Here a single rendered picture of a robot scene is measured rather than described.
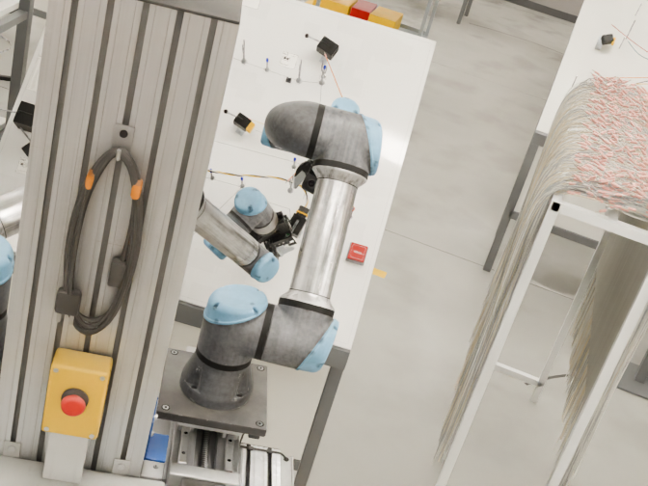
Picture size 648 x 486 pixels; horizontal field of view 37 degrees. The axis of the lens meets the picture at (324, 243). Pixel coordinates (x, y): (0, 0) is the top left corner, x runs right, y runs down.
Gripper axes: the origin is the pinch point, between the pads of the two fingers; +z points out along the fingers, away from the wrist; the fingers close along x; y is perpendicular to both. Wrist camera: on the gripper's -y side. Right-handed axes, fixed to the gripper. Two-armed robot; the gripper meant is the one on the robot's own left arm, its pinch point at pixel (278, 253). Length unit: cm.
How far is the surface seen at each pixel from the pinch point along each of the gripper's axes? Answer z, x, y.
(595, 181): 10, -6, 90
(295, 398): 38, -31, -13
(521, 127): 489, 276, 142
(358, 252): 15.6, -0.7, 20.4
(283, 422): 44, -35, -20
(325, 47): -3, 59, 31
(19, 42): -20, 88, -59
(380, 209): 18.6, 11.6, 30.3
